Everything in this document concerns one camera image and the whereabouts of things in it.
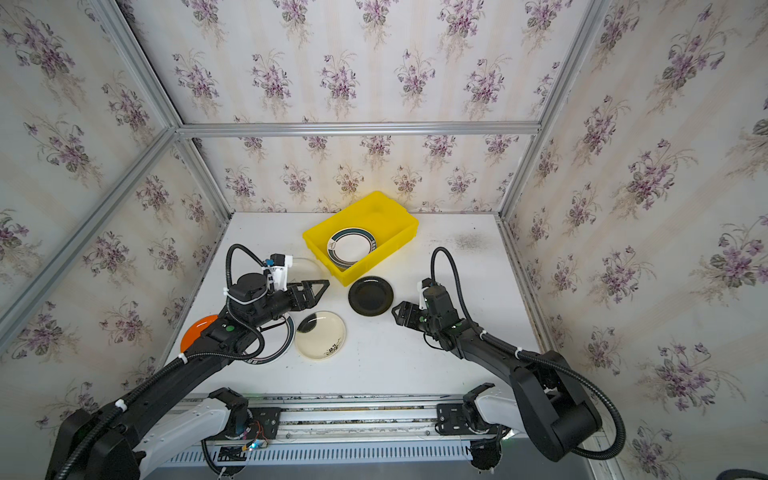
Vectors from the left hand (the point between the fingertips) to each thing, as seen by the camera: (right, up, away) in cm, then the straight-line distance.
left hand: (319, 280), depth 77 cm
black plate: (+12, -8, +19) cm, 24 cm away
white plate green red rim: (+3, +9, +32) cm, 34 cm away
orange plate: (-40, -16, +11) cm, 44 cm away
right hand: (+21, -12, +9) cm, 26 cm away
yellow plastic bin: (+20, +17, +38) cm, 46 cm away
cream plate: (-2, -18, +12) cm, 22 cm away
